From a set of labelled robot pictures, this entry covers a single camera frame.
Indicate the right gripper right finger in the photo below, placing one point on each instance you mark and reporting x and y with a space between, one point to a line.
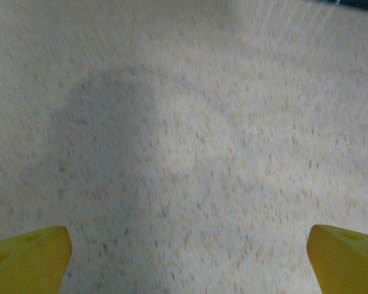
346 263

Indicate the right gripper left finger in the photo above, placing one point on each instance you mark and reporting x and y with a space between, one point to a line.
24 263

